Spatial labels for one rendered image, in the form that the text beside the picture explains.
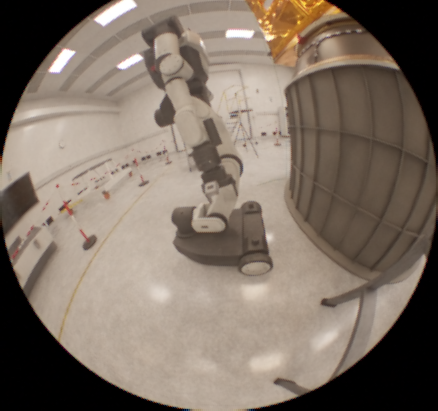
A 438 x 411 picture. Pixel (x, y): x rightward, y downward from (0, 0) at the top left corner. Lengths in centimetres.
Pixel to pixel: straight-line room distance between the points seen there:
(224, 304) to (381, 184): 105
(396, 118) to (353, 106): 25
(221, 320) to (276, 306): 30
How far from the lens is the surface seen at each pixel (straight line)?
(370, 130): 80
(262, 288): 84
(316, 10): 154
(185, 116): 40
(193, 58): 67
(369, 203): 87
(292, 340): 83
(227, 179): 43
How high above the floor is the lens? 79
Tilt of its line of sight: 27 degrees down
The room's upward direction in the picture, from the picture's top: 11 degrees counter-clockwise
